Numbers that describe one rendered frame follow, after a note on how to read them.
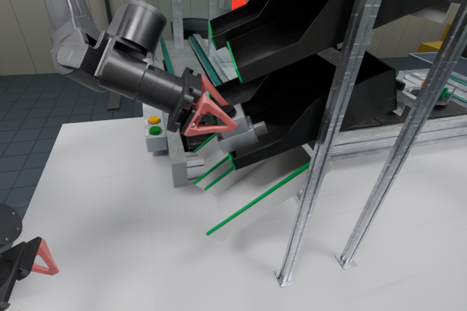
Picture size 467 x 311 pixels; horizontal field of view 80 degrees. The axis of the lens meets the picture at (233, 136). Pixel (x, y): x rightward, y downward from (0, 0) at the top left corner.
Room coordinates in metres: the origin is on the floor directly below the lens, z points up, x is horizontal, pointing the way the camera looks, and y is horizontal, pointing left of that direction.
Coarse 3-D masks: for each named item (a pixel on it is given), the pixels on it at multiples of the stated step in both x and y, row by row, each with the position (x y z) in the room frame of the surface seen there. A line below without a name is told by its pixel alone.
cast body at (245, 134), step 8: (240, 104) 0.41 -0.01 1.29; (232, 112) 0.38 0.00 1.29; (240, 112) 0.38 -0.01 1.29; (240, 120) 0.37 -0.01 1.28; (248, 120) 0.40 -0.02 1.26; (240, 128) 0.37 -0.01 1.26; (248, 128) 0.37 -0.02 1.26; (256, 128) 0.39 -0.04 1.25; (264, 128) 0.40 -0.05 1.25; (224, 136) 0.37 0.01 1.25; (232, 136) 0.37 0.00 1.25; (240, 136) 0.37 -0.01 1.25; (248, 136) 0.37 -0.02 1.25; (256, 136) 0.38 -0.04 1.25; (224, 144) 0.37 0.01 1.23; (232, 144) 0.37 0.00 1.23; (240, 144) 0.37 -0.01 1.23; (248, 144) 0.38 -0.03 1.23; (224, 152) 0.37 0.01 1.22
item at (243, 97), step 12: (336, 48) 0.54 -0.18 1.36; (300, 60) 0.53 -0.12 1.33; (276, 72) 0.52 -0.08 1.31; (228, 84) 0.63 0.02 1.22; (240, 84) 0.64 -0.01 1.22; (252, 84) 0.62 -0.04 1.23; (264, 84) 0.52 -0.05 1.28; (276, 84) 0.52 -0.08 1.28; (228, 96) 0.60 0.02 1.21; (240, 96) 0.58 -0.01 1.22; (252, 96) 0.51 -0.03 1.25; (264, 96) 0.52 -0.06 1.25; (252, 108) 0.51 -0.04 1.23; (216, 120) 0.50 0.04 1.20
